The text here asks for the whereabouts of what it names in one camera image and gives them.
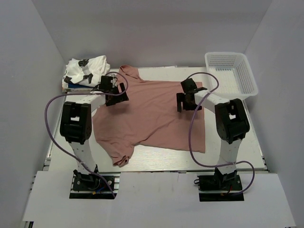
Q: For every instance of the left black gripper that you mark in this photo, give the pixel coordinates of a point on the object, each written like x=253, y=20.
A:
x=119, y=99

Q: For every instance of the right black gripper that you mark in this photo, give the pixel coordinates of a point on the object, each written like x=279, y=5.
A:
x=181, y=97

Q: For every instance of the pink t shirt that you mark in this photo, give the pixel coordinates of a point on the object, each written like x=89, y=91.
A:
x=149, y=118

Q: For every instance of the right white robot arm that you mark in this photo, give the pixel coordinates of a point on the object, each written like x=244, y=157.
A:
x=232, y=123

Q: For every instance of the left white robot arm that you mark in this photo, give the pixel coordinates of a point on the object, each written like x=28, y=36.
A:
x=76, y=119

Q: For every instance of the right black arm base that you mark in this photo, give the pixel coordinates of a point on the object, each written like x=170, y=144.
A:
x=213, y=189

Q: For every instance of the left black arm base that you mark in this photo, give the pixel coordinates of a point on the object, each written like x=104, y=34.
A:
x=91, y=187

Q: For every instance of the white printed folded t shirt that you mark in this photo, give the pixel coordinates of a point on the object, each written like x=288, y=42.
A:
x=85, y=72

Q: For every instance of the blue folded t shirt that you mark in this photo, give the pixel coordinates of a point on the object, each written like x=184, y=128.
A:
x=75, y=87

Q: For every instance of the white plastic basket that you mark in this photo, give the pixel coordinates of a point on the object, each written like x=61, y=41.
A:
x=234, y=74

